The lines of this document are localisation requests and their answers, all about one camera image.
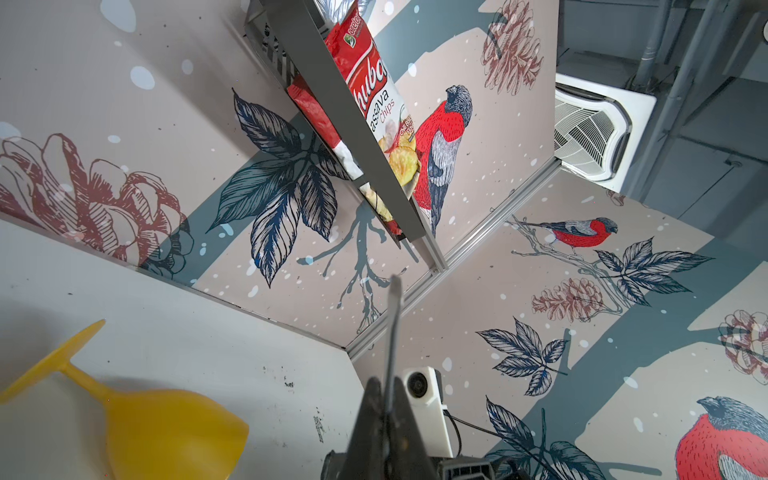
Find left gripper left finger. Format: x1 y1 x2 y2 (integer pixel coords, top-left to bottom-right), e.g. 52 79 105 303
320 377 386 480

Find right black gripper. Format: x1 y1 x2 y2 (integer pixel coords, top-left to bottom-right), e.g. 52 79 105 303
434 456 530 480

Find orange black screwdriver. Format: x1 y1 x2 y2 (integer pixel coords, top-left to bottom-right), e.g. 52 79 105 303
383 275 403 415

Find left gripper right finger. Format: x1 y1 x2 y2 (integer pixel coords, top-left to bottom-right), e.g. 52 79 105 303
388 392 438 480

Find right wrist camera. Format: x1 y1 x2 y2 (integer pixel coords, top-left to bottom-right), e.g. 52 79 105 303
402 367 455 458

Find white ceiling air vent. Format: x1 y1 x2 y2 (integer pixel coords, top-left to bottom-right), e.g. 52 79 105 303
554 73 657 193

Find yellow plastic goblet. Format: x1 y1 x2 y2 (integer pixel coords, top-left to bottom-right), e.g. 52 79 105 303
1 320 249 479

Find black wall basket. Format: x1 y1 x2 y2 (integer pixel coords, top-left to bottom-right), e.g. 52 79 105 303
245 1 447 272

